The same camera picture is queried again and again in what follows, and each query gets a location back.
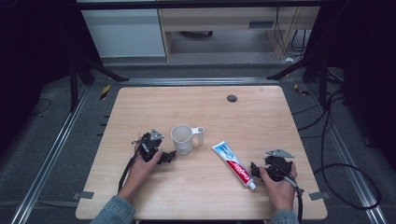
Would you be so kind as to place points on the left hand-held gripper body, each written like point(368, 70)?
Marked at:
point(149, 143)

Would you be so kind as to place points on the person's left hand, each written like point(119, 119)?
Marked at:
point(141, 174)

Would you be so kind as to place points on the white cabinet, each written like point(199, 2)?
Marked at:
point(124, 32)

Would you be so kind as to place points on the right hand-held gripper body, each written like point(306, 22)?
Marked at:
point(277, 165)

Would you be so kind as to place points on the white red blue toothpaste tube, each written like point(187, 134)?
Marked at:
point(234, 164)

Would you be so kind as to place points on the metal floor rail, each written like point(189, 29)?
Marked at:
point(351, 161)
point(46, 161)
point(199, 81)

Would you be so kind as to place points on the black metal stand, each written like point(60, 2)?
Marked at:
point(320, 74)
point(74, 81)

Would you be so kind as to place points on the person's right hand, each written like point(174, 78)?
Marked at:
point(280, 191)

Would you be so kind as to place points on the yellow black tape strip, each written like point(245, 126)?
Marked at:
point(300, 90)
point(105, 92)

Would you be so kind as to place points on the grey tape piece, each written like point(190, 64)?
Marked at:
point(84, 195)
point(319, 196)

